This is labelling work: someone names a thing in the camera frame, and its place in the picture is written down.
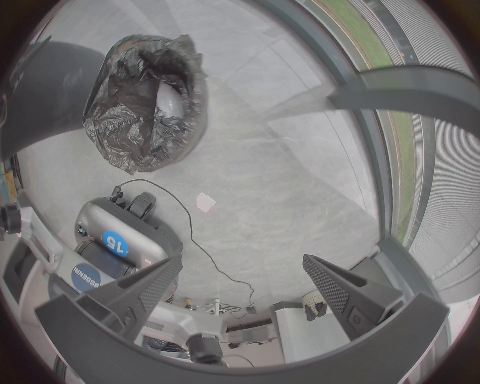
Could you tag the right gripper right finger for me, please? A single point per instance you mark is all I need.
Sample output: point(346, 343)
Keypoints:
point(356, 300)

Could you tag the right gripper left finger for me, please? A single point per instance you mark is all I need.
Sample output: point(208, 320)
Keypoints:
point(127, 300)

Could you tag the black plastic bag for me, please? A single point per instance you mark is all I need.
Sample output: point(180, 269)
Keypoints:
point(120, 123)

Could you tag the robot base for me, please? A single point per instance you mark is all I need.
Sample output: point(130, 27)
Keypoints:
point(93, 221)

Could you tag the window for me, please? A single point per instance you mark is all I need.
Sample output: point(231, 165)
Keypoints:
point(431, 150)

